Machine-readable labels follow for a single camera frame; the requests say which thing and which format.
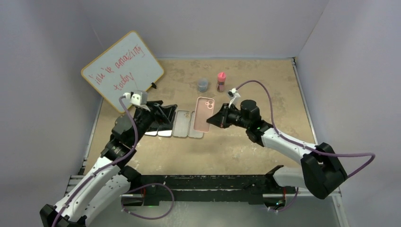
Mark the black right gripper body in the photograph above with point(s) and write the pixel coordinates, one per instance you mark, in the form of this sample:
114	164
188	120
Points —
235	118

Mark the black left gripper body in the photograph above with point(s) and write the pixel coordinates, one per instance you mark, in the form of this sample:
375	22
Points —
145	118

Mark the phone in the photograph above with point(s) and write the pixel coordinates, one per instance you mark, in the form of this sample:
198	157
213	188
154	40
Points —
165	129
152	130

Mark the white phone case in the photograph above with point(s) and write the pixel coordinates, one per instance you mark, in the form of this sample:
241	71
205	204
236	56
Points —
181	124

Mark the pink phone case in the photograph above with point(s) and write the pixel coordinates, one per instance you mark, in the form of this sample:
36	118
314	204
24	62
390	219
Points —
204	110

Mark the beige phone case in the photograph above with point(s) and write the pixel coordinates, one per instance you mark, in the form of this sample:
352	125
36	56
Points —
192	133

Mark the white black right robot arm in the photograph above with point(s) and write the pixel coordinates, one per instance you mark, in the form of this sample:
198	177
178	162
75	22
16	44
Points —
320	170

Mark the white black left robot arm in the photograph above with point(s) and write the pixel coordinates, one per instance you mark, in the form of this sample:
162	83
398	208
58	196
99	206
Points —
110	176

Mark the clear plastic cup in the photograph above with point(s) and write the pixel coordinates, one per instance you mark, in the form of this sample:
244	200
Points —
202	85

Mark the pink capped marker jar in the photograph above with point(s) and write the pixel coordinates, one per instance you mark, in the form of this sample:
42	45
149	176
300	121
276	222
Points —
221	81

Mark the yellow framed whiteboard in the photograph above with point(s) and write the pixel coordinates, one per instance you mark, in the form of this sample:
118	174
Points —
126	66

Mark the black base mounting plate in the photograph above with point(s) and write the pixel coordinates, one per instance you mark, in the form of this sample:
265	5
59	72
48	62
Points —
252	189

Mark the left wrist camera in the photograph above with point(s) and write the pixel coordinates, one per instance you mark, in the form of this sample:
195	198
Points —
138	98

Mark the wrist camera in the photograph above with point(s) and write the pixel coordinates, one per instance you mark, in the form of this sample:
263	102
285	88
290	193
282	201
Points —
233	96
138	98

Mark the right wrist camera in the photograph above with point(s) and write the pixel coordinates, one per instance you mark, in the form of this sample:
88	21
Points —
233	96

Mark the aluminium table edge rail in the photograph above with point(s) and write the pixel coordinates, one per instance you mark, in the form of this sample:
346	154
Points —
294	65

